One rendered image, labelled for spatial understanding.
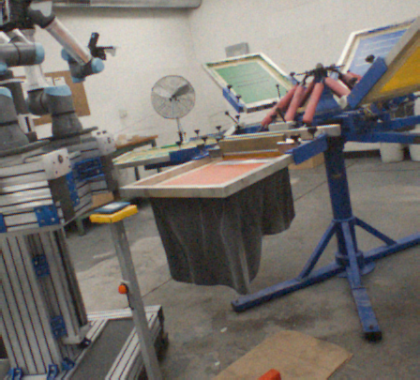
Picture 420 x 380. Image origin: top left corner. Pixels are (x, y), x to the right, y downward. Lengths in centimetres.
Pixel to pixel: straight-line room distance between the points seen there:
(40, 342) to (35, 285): 27
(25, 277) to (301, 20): 537
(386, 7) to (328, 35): 81
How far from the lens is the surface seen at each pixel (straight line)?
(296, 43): 668
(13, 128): 179
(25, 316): 222
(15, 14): 139
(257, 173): 170
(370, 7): 625
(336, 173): 289
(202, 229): 181
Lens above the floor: 132
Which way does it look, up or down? 9 degrees down
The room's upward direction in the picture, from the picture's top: 12 degrees counter-clockwise
